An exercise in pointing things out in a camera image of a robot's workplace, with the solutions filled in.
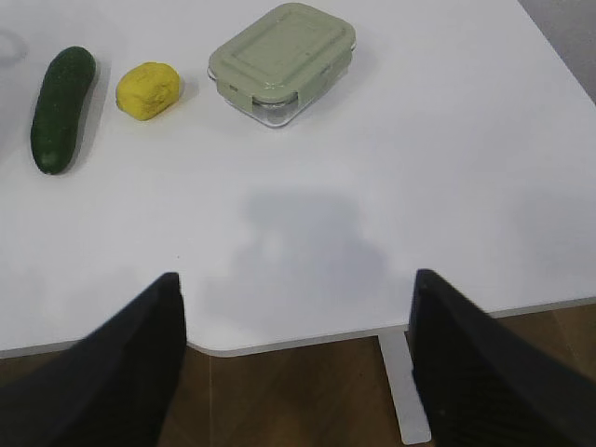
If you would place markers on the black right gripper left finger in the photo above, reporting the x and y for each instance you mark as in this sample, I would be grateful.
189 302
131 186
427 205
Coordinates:
113 388

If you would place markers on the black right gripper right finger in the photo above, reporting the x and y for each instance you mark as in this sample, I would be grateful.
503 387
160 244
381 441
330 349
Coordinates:
482 385

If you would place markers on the dark green cucumber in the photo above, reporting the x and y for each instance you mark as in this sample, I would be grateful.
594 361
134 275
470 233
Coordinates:
54 130

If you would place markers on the green lidded glass container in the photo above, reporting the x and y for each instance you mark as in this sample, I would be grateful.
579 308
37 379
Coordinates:
287 59

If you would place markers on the white table leg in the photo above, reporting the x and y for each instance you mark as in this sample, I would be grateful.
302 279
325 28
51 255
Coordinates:
411 416

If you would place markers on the yellow lemon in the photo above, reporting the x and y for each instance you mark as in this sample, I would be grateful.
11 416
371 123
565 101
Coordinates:
147 90

